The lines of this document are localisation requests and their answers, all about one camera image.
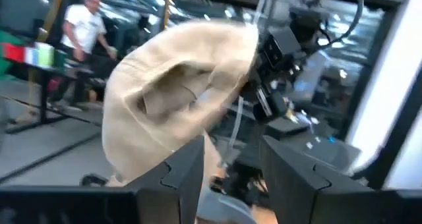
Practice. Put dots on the green container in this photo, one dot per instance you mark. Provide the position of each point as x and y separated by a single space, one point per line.
44 54

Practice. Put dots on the beige cap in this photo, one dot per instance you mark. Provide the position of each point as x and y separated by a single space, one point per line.
132 151

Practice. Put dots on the black side table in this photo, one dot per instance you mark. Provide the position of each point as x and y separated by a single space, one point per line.
43 95

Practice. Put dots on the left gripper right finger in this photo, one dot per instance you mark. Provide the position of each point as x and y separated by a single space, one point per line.
313 201

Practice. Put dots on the red box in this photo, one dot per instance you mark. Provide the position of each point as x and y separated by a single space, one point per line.
13 52

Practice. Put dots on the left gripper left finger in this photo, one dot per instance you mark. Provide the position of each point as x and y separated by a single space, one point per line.
99 207

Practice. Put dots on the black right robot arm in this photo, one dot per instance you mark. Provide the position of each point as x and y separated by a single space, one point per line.
306 23

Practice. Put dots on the yellow post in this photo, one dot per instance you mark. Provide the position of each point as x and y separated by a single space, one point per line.
168 6
52 10

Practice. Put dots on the person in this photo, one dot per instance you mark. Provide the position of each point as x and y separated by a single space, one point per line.
84 26

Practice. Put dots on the black aluminium table frame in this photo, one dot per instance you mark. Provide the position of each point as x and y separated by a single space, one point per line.
395 135

